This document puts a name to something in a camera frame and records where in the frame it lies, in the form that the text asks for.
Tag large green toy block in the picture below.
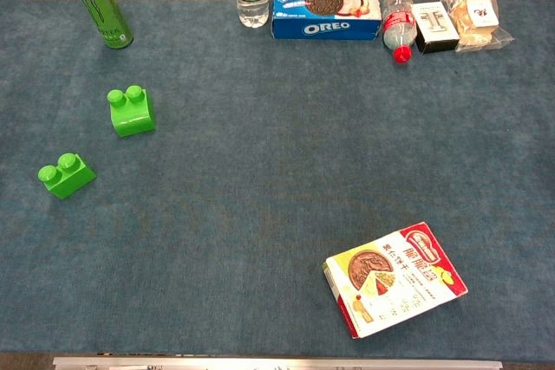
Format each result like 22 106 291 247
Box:
107 85 157 138

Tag blue felt table cloth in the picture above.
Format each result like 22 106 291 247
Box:
0 0 555 360

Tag red white biscuit box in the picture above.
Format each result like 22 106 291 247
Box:
322 221 468 340

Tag blue Oreo cookie box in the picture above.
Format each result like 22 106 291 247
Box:
271 0 383 41

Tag clear plastic snack bag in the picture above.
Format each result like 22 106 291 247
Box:
446 0 516 54

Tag clear bottle red cap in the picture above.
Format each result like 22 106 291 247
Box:
382 0 417 63

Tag small white black box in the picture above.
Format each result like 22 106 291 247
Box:
410 0 460 55

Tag green Monster energy can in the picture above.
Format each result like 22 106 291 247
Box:
71 0 134 49

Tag aluminium frame rail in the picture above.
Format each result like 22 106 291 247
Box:
52 356 504 370

